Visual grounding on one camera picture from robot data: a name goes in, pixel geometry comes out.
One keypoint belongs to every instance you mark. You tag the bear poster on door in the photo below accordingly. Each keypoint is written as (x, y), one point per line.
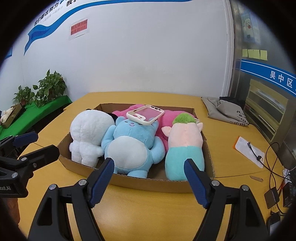
(250, 29)

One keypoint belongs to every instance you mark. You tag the blue door banner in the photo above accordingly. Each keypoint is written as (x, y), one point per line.
(280, 78)

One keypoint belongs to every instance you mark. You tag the green haired teal plush toy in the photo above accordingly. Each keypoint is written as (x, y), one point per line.
(185, 141)

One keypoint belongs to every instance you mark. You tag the yellow sticky notes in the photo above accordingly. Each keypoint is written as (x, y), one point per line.
(255, 54)

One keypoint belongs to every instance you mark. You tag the red wall notice sign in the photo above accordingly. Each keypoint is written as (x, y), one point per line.
(79, 28)

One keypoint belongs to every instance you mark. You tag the wooden stick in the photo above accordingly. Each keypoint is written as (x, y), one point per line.
(256, 178)

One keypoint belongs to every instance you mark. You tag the cardboard box tray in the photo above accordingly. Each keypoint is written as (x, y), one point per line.
(156, 180)

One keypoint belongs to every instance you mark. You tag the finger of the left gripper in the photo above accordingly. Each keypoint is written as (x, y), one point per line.
(38, 159)
(25, 139)

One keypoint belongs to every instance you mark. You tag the white panda plush toy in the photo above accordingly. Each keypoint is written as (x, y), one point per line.
(87, 131)

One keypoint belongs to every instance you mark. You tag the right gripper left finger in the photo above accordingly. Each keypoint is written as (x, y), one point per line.
(51, 221)

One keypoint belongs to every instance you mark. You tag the blue plush cat toy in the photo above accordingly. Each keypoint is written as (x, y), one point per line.
(133, 147)

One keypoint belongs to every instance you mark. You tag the pink plush bear toy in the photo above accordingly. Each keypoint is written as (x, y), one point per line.
(165, 120)

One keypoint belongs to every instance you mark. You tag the large potted green plant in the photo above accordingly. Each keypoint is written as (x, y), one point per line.
(49, 88)

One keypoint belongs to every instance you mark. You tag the small potted green plant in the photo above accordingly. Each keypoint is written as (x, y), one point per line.
(24, 96)

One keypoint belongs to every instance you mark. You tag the grey cloth bag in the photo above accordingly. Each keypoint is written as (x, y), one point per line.
(226, 111)

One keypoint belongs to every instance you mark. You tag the white orange paper card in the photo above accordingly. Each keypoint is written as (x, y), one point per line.
(249, 151)

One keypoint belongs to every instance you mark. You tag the blue wall ribbon decal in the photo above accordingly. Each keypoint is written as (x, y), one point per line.
(40, 31)

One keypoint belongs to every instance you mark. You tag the cardboard box on bench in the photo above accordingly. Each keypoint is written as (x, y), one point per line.
(10, 115)

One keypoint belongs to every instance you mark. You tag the white pink phone case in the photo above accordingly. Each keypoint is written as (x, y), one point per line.
(145, 115)

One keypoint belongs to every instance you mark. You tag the small black adapter box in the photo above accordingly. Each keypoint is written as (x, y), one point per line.
(271, 197)

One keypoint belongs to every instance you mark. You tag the green cloth covered bench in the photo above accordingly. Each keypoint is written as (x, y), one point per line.
(35, 118)

